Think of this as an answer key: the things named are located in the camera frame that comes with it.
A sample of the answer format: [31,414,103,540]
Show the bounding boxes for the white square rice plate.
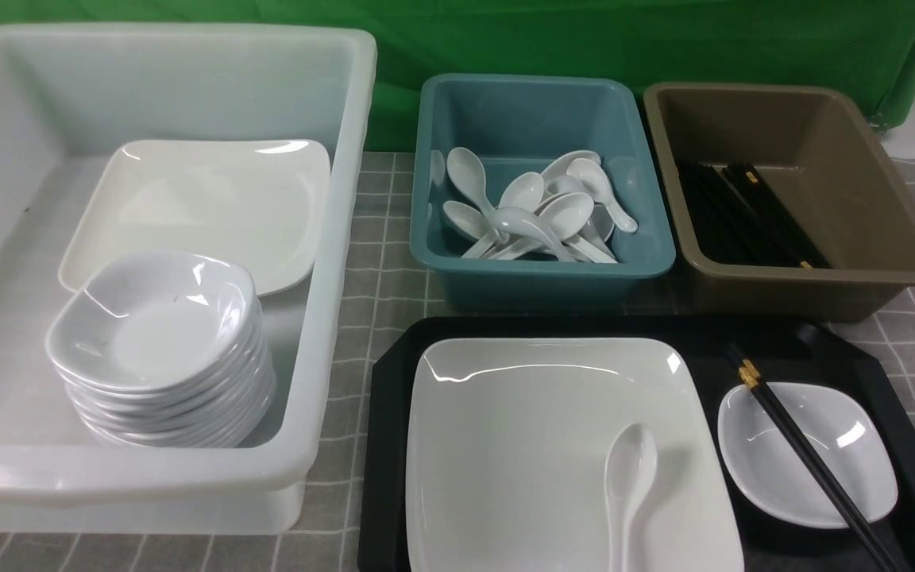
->
[404,337,745,571]

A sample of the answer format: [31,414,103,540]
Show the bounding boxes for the white ceramic soup spoon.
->
[604,423,658,571]

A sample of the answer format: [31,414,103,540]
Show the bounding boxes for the black chopsticks with gold band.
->
[727,343,908,571]

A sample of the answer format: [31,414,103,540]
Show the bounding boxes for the small white sauce dish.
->
[716,381,899,530]

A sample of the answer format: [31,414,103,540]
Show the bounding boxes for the white square plate in tub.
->
[58,140,331,296]

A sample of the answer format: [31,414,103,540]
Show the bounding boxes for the white spoon lower left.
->
[442,200,496,242]

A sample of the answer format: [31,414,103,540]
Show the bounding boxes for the white spoon front centre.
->
[486,207,575,263]

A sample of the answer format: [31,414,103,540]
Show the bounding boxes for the white spoon far left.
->
[446,146,496,220]

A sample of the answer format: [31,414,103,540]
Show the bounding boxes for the white spoon right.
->
[567,158,639,233]

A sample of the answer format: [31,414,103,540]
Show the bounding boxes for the teal plastic bin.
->
[410,75,677,315]

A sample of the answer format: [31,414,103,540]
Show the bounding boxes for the black chopsticks in bin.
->
[675,160,832,269]

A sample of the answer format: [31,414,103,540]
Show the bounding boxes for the stack of white dishes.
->
[44,250,277,449]

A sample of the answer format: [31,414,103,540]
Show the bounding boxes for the brown plastic bin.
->
[643,83,915,323]

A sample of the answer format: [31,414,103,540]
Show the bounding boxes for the large white plastic tub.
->
[0,22,376,535]

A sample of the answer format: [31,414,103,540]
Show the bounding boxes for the grey checked tablecloth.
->
[0,153,915,571]

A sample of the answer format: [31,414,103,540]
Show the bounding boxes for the green backdrop cloth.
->
[0,1,915,151]

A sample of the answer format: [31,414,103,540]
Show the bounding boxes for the black serving tray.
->
[358,315,915,571]

